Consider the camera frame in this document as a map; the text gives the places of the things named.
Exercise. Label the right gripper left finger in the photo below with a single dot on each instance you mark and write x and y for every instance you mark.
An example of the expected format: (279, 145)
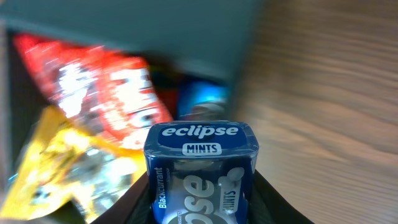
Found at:
(134, 207)

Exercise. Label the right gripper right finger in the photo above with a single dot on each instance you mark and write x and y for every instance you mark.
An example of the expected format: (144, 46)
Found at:
(267, 206)

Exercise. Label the blue Eclipse mints box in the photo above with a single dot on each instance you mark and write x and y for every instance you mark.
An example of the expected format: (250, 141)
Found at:
(201, 171)

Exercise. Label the yellow candy bag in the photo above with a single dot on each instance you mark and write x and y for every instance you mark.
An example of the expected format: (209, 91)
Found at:
(62, 164)

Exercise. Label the red Hacks candy bag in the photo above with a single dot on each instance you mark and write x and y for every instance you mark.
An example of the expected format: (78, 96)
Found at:
(107, 93)

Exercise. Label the blue Oreo pack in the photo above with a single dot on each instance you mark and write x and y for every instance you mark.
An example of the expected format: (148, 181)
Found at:
(202, 100)

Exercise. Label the dark green gift box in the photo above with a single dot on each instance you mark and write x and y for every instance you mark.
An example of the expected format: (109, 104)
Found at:
(203, 38)

